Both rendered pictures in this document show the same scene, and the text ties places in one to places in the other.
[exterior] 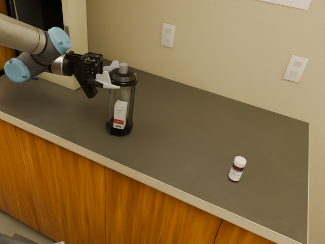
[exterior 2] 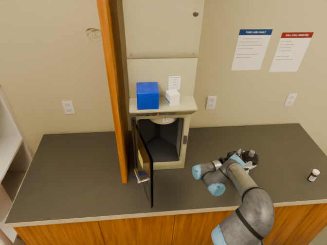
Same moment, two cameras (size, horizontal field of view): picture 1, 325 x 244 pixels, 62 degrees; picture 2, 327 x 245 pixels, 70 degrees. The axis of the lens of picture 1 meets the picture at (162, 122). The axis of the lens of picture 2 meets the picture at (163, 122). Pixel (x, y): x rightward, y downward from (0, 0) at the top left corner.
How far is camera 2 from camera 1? 120 cm
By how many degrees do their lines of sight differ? 22
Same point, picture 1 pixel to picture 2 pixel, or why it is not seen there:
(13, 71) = (219, 191)
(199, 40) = (233, 99)
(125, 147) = not seen: hidden behind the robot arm
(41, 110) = (190, 194)
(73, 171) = (220, 218)
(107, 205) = not seen: hidden behind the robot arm
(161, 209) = (281, 212)
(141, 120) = not seen: hidden behind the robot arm
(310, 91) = (298, 107)
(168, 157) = (278, 185)
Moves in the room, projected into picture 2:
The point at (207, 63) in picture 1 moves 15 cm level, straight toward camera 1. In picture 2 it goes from (238, 110) to (249, 121)
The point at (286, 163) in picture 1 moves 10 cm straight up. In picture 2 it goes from (316, 156) to (322, 147)
